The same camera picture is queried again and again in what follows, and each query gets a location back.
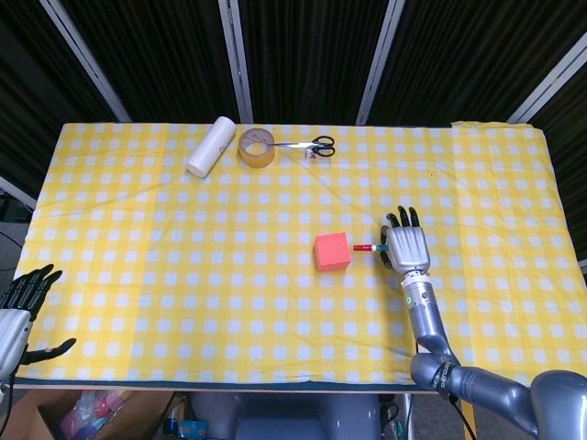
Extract blue packet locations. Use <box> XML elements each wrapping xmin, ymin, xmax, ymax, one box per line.
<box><xmin>176</xmin><ymin>416</ymin><xmax>208</xmax><ymax>440</ymax></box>

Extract white cylindrical roll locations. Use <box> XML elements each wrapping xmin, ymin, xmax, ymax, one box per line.
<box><xmin>184</xmin><ymin>115</ymin><xmax>237</xmax><ymax>179</ymax></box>

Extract black handled scissors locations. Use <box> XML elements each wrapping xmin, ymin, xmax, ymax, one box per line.
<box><xmin>268</xmin><ymin>135</ymin><xmax>337</xmax><ymax>159</ymax></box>

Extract pink cube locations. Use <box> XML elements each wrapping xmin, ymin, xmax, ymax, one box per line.
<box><xmin>313</xmin><ymin>232</ymin><xmax>353</xmax><ymax>274</ymax></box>

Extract clear packing tape roll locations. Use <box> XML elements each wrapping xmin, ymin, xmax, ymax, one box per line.
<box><xmin>237</xmin><ymin>127</ymin><xmax>277</xmax><ymax>170</ymax></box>

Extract white aluminium frame post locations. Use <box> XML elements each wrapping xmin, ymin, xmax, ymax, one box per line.
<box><xmin>356</xmin><ymin>0</ymin><xmax>405</xmax><ymax>127</ymax></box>
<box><xmin>39</xmin><ymin>0</ymin><xmax>133</xmax><ymax>123</ymax></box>
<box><xmin>507</xmin><ymin>39</ymin><xmax>587</xmax><ymax>125</ymax></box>
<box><xmin>0</xmin><ymin>175</ymin><xmax>39</xmax><ymax>210</ymax></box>
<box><xmin>217</xmin><ymin>0</ymin><xmax>255</xmax><ymax>125</ymax></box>

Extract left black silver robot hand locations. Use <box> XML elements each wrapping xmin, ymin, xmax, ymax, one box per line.
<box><xmin>0</xmin><ymin>264</ymin><xmax>77</xmax><ymax>384</ymax></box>

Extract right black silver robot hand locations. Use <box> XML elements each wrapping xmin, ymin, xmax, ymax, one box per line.
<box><xmin>378</xmin><ymin>205</ymin><xmax>432</xmax><ymax>276</ymax></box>

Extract grey blue robot torso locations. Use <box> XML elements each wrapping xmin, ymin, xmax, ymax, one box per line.
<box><xmin>190</xmin><ymin>392</ymin><xmax>382</xmax><ymax>440</ymax></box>

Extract brown cardboard box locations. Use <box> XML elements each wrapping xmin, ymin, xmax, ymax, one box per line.
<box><xmin>8</xmin><ymin>389</ymin><xmax>138</xmax><ymax>440</ymax></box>

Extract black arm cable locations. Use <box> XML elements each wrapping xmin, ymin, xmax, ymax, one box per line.
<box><xmin>449</xmin><ymin>389</ymin><xmax>476</xmax><ymax>440</ymax></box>

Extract black printed strap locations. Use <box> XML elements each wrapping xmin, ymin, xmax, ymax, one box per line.
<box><xmin>428</xmin><ymin>356</ymin><xmax>462</xmax><ymax>395</ymax></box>

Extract black pleated curtain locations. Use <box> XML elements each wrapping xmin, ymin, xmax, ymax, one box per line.
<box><xmin>0</xmin><ymin>0</ymin><xmax>587</xmax><ymax>271</ymax></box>

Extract yellow white checked tablecloth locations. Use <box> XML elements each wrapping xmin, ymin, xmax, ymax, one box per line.
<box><xmin>11</xmin><ymin>119</ymin><xmax>587</xmax><ymax>389</ymax></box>

